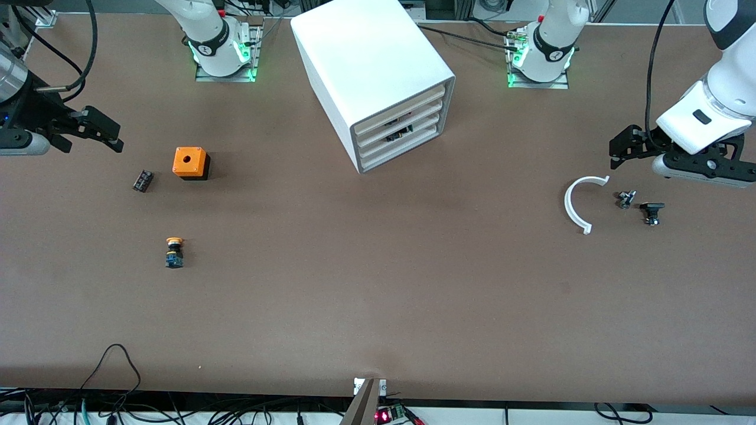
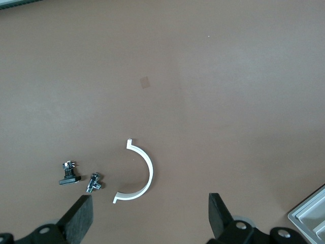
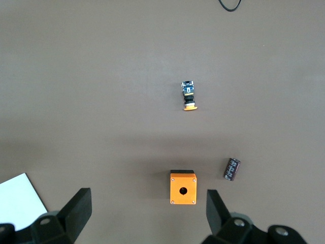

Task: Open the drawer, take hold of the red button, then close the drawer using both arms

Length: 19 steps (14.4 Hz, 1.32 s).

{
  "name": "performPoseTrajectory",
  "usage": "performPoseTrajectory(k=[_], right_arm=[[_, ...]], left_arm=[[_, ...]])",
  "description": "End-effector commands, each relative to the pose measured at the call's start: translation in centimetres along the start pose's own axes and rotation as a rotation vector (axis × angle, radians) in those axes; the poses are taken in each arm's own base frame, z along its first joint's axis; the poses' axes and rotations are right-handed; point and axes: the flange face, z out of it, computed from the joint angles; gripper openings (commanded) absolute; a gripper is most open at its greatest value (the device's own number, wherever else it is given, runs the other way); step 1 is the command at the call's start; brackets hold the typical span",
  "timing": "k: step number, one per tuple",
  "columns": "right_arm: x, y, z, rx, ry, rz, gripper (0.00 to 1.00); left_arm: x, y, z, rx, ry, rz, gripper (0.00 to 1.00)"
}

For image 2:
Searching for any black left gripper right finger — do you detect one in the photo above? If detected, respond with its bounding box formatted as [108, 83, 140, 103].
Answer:
[208, 193, 255, 244]

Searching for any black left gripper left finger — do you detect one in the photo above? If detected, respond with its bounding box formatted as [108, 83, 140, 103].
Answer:
[15, 194, 94, 244]

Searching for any white drawer cabinet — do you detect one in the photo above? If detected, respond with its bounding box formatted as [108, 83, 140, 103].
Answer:
[287, 182, 325, 244]

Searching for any chrome metal fitting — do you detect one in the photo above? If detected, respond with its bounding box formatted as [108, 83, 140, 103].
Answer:
[85, 172, 105, 194]

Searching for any black switch component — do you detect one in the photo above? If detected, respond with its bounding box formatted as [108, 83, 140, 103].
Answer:
[58, 160, 82, 186]

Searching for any white plastic half ring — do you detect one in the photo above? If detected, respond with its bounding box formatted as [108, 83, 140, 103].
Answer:
[112, 138, 154, 204]

